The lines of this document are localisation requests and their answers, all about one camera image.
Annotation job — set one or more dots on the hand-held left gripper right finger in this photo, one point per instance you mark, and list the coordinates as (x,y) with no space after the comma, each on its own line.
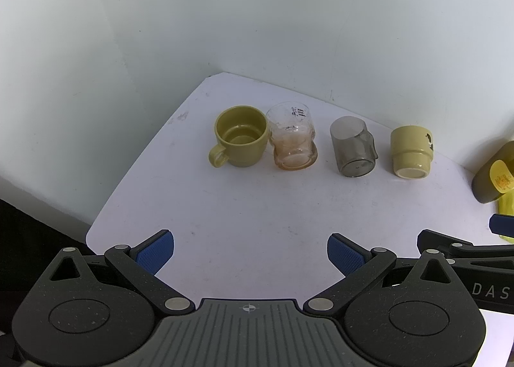
(343,254)

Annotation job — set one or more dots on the clear glass cup orange tint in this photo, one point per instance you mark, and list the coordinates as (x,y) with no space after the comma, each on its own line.
(292,140)

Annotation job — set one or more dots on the dark olive cup yellow sticker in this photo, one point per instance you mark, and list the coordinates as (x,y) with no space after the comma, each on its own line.
(488,184)

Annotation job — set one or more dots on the yellow object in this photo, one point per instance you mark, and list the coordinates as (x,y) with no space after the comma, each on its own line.
(508,206)

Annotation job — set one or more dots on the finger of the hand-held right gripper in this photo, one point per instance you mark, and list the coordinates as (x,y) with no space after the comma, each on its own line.
(474,245)
(502,224)

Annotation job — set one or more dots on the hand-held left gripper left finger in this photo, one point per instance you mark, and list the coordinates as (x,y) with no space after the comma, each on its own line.
(155,253)

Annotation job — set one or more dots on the olive green cup chipped rim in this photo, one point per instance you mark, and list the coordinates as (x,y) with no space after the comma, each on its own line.
(410,150)

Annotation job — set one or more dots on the grey transparent cup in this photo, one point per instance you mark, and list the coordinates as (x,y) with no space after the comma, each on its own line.
(354,150)

